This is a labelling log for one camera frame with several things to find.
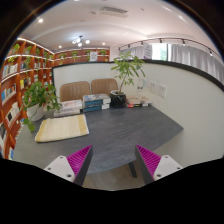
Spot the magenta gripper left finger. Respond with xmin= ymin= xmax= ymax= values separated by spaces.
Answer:
xmin=45 ymin=145 xmax=93 ymax=186

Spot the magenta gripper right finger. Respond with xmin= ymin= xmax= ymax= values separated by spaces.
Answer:
xmin=135 ymin=145 xmax=182 ymax=184

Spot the cream yellow striped towel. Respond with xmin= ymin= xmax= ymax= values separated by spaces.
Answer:
xmin=35 ymin=115 xmax=89 ymax=142

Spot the table leg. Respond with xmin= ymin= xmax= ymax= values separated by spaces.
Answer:
xmin=128 ymin=162 xmax=137 ymax=178

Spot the white box stack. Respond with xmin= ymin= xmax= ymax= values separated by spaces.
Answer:
xmin=53 ymin=100 xmax=83 ymax=117

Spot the blue white book stack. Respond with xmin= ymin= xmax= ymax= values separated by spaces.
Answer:
xmin=83 ymin=94 xmax=111 ymax=112

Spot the left tan chair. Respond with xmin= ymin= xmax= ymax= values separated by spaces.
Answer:
xmin=60 ymin=81 xmax=90 ymax=102

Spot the tan chair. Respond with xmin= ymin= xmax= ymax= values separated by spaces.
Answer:
xmin=60 ymin=81 xmax=90 ymax=102
xmin=91 ymin=78 xmax=118 ymax=95

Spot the leafy plant in white pot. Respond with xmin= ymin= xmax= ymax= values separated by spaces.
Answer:
xmin=21 ymin=81 xmax=61 ymax=132

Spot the right tan chair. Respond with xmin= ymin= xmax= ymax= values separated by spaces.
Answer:
xmin=91 ymin=78 xmax=118 ymax=95

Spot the tall plant in black pot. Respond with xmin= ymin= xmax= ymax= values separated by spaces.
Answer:
xmin=110 ymin=51 xmax=145 ymax=108

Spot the orange wooden bookshelf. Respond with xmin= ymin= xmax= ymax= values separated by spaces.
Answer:
xmin=0 ymin=37 xmax=110 ymax=159

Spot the white curtain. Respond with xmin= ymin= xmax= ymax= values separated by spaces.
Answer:
xmin=121 ymin=43 xmax=224 ymax=85

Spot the ceiling chandelier lamp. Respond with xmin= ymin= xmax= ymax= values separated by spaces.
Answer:
xmin=72 ymin=35 xmax=90 ymax=47

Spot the white wall socket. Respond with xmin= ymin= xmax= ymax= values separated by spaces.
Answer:
xmin=157 ymin=84 xmax=167 ymax=97

